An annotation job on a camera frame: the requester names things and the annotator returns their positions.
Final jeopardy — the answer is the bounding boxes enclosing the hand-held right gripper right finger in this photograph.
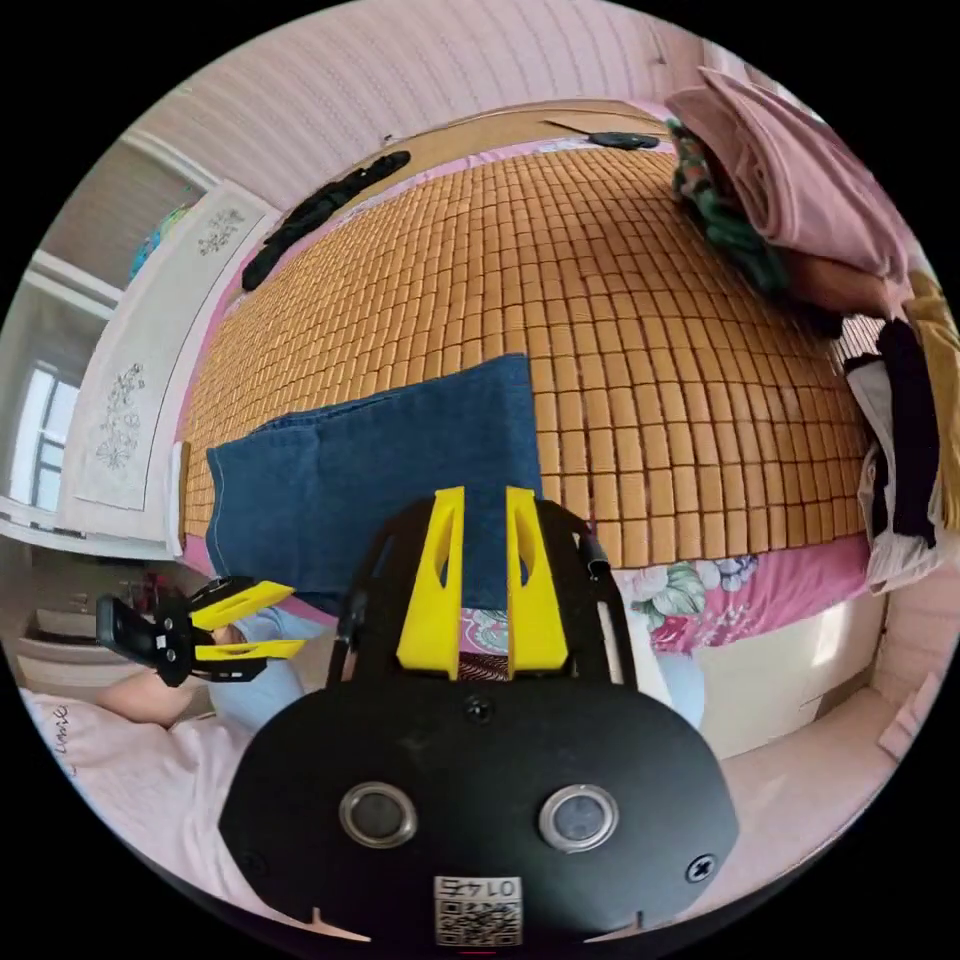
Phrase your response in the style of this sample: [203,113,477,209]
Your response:
[505,485,570,682]

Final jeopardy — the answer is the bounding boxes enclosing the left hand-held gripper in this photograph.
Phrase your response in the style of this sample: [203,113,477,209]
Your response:
[152,575,309,688]

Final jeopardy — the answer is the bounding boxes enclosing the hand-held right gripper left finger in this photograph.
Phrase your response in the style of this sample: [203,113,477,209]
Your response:
[395,485,466,682]

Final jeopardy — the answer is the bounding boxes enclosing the blue jeans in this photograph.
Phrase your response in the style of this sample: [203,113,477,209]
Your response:
[205,352,546,618]

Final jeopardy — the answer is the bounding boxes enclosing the person's left hand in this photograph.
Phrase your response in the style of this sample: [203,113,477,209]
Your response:
[101,665,215,730]

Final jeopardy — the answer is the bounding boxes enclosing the person's body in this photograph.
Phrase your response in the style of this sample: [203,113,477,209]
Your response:
[18,603,708,925]

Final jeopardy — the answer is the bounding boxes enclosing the window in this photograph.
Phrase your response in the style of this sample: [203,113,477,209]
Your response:
[5,358,82,515]

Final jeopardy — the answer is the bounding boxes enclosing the bed with woven mat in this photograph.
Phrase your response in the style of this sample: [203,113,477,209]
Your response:
[175,101,895,760]

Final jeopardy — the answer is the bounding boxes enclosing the white wardrobe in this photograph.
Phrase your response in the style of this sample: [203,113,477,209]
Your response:
[58,183,273,558]

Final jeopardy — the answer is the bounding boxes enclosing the long black garment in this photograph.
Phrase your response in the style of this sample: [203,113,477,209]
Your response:
[240,149,413,293]

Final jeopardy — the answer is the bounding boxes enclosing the pile of clothes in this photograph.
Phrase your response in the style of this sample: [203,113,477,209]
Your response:
[841,273,960,598]

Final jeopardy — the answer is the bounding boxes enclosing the green patterned blanket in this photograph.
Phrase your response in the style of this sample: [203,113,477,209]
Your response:
[668,118,790,295]

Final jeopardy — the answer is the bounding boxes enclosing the pink folded quilt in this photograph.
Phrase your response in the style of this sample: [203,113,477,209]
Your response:
[665,65,915,285]

